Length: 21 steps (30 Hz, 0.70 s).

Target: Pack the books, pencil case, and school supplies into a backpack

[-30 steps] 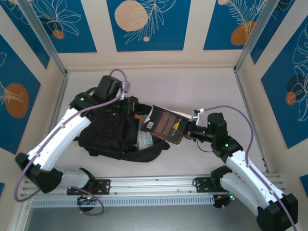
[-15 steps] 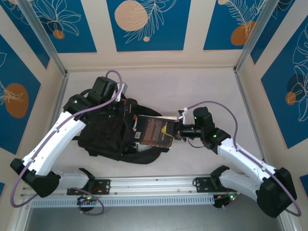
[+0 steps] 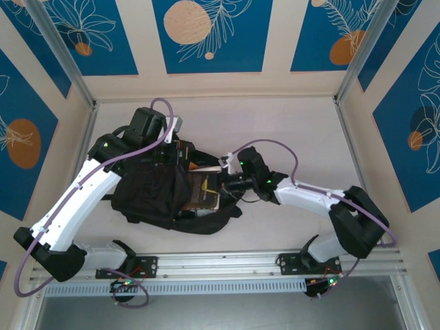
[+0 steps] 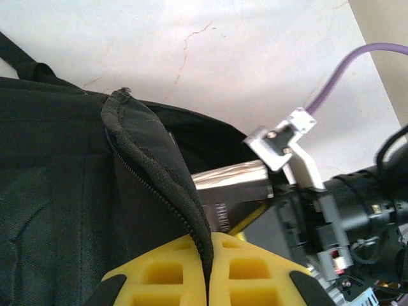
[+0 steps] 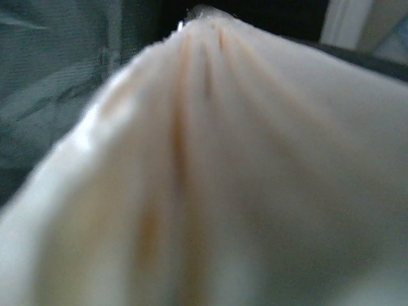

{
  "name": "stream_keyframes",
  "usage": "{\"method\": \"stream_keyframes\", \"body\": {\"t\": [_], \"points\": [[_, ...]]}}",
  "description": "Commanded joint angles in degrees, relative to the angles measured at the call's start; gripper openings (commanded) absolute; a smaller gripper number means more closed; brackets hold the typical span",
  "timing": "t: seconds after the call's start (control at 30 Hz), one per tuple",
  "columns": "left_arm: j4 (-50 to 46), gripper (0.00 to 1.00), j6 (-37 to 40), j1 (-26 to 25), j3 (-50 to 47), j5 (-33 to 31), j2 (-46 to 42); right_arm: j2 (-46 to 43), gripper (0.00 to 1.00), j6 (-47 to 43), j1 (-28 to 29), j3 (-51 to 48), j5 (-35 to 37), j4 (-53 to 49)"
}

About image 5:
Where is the black fabric backpack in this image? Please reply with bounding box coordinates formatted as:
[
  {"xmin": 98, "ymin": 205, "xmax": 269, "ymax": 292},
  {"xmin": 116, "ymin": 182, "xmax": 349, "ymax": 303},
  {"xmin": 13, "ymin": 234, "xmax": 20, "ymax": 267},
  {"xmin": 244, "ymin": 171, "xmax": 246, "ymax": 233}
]
[{"xmin": 0, "ymin": 0, "xmax": 408, "ymax": 208}]

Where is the black paperback with torn cover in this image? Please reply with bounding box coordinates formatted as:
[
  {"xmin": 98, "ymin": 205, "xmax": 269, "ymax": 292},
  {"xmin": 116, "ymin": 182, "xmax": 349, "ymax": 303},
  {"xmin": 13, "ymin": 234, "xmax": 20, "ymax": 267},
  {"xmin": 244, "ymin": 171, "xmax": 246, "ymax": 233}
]
[{"xmin": 0, "ymin": 4, "xmax": 408, "ymax": 306}]

